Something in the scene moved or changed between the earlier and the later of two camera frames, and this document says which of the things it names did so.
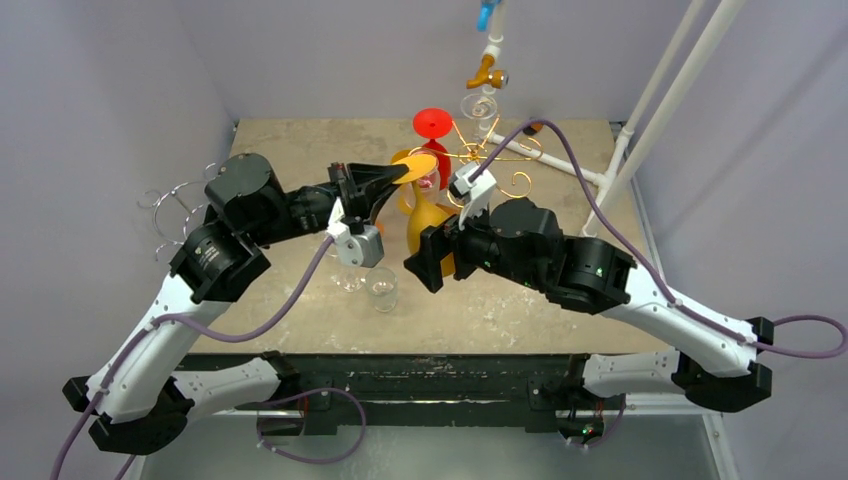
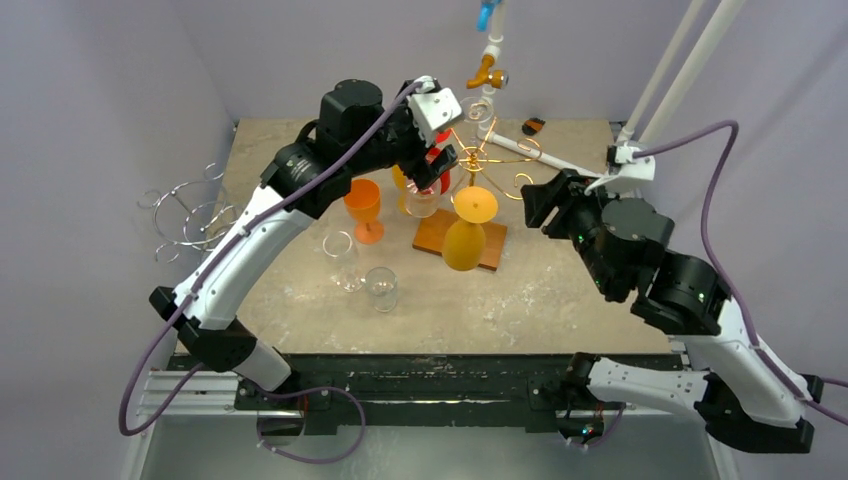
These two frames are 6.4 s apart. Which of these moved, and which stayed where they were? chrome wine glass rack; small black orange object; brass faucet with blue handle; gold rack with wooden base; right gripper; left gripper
Moved: gold rack with wooden base; right gripper; left gripper
Stayed: brass faucet with blue handle; chrome wine glass rack; small black orange object
